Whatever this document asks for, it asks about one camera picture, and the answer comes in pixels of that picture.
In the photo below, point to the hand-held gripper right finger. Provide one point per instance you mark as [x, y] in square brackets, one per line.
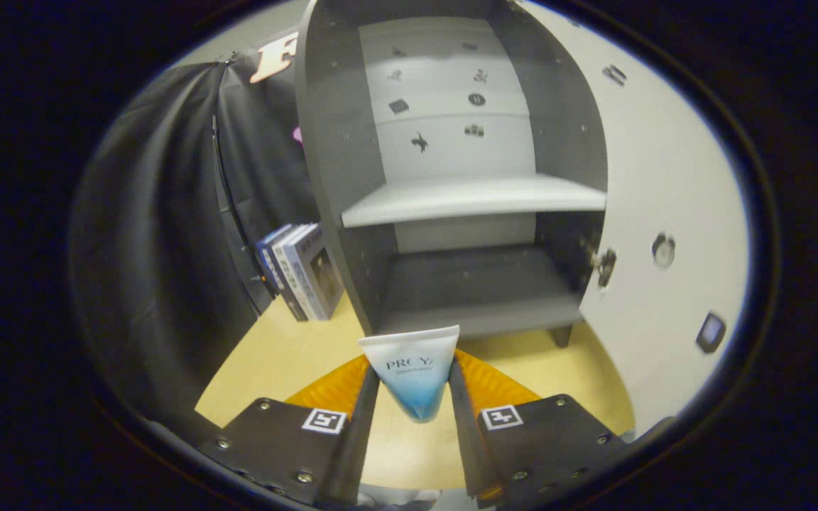
[551, 433]

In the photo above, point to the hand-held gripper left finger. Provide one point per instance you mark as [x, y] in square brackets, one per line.
[277, 440]

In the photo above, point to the white blue tube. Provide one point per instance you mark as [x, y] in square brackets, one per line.
[412, 369]

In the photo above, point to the grey cabinet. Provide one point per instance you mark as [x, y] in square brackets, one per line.
[473, 284]

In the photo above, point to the black backdrop cloth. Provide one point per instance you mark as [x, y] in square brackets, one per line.
[160, 248]

